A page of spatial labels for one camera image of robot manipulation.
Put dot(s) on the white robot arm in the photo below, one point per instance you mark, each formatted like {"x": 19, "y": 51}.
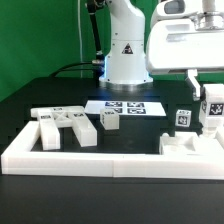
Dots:
{"x": 125, "y": 64}

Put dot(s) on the white U-shaped boundary frame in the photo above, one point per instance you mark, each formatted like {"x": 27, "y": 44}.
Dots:
{"x": 19, "y": 158}

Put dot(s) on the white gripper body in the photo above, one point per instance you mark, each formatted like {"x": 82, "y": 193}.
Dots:
{"x": 186, "y": 34}

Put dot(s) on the white tagged cube left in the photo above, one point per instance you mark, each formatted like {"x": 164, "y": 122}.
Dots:
{"x": 183, "y": 118}

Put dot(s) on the white chair back frame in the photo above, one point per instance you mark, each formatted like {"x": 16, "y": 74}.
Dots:
{"x": 51, "y": 119}

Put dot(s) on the white marker sheet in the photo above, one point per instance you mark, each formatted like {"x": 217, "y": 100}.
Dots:
{"x": 128, "y": 108}

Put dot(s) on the white chair seat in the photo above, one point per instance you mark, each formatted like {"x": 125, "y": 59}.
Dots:
{"x": 189, "y": 143}

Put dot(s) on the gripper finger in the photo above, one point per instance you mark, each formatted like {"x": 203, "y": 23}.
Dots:
{"x": 192, "y": 82}

